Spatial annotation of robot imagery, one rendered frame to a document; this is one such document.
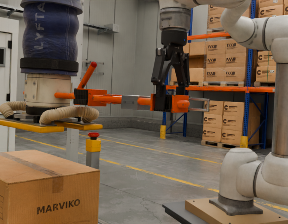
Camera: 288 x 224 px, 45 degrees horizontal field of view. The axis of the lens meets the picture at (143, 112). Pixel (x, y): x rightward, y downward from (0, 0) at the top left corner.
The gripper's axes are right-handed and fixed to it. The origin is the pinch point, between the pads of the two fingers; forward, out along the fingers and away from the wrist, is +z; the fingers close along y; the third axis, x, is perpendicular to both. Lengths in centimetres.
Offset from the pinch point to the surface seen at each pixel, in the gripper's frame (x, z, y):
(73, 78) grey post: -299, -16, -198
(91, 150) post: -93, 32, -51
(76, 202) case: -50, 44, -7
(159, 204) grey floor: -184, 128, -241
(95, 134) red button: -92, 23, -54
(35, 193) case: -52, 37, 11
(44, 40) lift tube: -53, -20, 9
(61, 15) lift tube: -49, -29, 4
